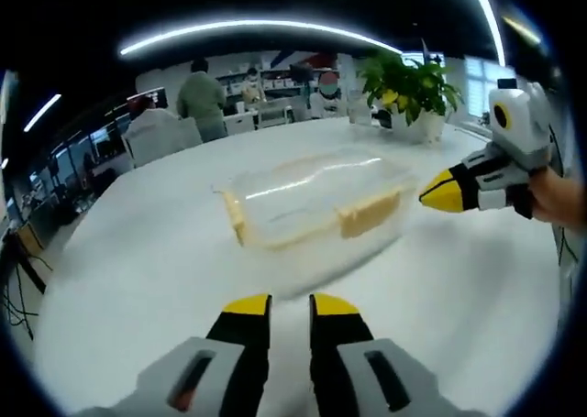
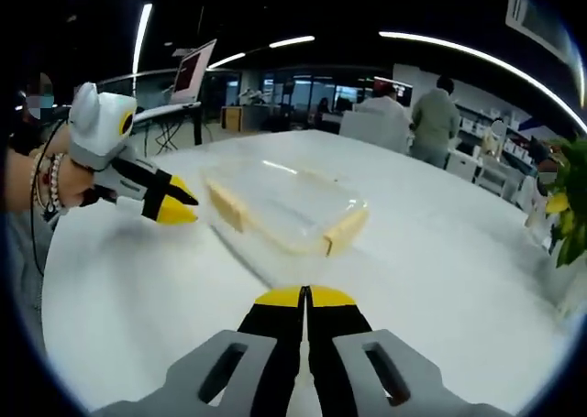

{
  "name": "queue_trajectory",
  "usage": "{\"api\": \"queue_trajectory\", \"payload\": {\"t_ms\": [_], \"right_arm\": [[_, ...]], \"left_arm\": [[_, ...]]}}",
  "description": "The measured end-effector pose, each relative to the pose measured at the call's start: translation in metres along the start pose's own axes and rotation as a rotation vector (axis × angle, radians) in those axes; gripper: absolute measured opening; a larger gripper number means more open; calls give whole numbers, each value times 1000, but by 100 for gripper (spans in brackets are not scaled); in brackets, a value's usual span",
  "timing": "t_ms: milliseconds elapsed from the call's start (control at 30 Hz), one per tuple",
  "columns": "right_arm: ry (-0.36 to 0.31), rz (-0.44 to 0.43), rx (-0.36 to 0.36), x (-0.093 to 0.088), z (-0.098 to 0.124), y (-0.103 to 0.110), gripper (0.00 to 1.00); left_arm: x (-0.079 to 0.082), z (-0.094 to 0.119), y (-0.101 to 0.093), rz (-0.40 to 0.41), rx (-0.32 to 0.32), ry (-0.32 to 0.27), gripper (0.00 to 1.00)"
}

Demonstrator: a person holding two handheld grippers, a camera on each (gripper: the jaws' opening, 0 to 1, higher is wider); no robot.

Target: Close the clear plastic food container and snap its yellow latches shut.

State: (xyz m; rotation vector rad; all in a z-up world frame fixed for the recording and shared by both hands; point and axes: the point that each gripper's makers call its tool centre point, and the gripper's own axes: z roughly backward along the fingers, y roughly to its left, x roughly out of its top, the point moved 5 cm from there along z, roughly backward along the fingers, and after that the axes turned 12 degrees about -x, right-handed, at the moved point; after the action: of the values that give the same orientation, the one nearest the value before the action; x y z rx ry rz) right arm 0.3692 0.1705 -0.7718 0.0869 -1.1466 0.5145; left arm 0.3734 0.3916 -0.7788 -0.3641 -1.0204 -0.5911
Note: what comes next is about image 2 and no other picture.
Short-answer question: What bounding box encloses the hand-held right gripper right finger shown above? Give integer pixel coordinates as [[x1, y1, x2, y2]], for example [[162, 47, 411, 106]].
[[305, 285, 508, 417]]

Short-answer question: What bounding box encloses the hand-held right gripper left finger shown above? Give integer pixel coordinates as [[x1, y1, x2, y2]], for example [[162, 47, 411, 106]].
[[91, 286, 306, 417]]

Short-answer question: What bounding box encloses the clear container with yellow buckles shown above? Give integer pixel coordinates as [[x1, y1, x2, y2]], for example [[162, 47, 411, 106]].
[[200, 158, 371, 258]]

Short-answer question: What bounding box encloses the person's left hand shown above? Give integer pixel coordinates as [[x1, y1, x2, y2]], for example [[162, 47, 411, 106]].
[[57, 157, 116, 211]]

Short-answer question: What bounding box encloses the open white laptop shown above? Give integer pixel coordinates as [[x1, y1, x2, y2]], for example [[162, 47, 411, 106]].
[[168, 38, 218, 106]]

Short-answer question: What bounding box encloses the wooden cabinet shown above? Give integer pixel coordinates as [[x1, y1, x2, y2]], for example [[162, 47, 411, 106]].
[[220, 104, 270, 134]]

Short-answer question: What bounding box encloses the person's grey top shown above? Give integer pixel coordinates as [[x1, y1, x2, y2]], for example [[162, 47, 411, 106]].
[[6, 210, 57, 347]]

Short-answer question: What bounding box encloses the short ceiling light strip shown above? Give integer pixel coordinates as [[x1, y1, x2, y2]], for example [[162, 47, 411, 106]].
[[268, 35, 317, 49]]

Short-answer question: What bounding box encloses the potted green plant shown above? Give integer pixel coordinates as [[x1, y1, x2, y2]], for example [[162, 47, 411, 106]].
[[544, 135, 587, 269]]

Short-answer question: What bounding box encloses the long ceiling light strip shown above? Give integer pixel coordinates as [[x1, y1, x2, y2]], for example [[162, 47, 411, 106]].
[[378, 30, 587, 130]]

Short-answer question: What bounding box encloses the ceiling air conditioner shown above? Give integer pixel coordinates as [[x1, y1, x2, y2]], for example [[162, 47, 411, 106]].
[[504, 0, 577, 57]]

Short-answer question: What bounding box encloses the black floor cable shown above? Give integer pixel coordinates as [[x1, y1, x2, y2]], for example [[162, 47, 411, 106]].
[[142, 114, 184, 155]]

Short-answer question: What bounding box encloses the white beaded bracelet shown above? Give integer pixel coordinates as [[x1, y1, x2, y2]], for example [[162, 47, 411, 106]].
[[47, 153, 71, 215]]

